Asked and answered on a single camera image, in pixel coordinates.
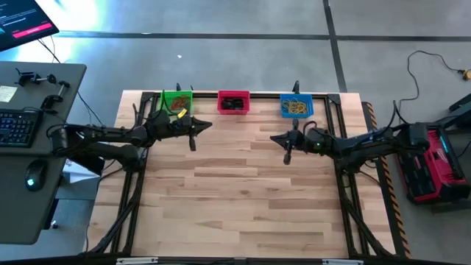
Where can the red rubber band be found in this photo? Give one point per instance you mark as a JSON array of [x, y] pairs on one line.
[[178, 99], [173, 101], [184, 104], [176, 105], [185, 100]]

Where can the black equipment stand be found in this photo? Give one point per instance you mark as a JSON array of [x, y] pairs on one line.
[[461, 105]]

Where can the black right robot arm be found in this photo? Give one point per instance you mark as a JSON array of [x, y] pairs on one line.
[[368, 145]]

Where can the black table edge clamp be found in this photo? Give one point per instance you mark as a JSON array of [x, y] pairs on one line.
[[178, 87], [296, 87]]

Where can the silver metal bracket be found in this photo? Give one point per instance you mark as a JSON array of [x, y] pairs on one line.
[[342, 262], [137, 261]]

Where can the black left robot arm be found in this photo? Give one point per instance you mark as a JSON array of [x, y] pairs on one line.
[[110, 138]]

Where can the wide black rubber band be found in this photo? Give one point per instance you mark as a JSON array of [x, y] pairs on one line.
[[225, 106], [239, 103], [228, 101], [232, 106], [236, 106]]

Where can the black orange striped edge strip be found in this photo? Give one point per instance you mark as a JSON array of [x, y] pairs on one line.
[[392, 195]]

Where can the black keyboard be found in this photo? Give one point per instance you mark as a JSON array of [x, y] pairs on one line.
[[18, 129]]

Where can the pale yellow sticky note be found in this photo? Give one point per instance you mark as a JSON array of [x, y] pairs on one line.
[[7, 94]]

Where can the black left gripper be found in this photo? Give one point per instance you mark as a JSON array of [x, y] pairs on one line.
[[182, 127]]

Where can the black screw clamp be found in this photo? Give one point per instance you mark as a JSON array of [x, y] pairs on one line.
[[51, 99], [27, 78]]

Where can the black computer mouse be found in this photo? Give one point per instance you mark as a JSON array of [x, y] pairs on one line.
[[35, 176]]

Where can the green plastic basket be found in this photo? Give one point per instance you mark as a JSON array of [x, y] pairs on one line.
[[165, 97]]

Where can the blue plastic basket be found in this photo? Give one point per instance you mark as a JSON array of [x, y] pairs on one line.
[[285, 112]]

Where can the dark computer monitor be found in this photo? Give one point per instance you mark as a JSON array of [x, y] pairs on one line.
[[22, 22]]

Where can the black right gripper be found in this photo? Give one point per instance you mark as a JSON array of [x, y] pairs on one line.
[[305, 140]]

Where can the black angled bracket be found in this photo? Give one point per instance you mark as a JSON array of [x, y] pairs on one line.
[[88, 163]]

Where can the red plastic basket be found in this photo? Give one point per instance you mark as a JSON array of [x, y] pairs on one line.
[[222, 108]]

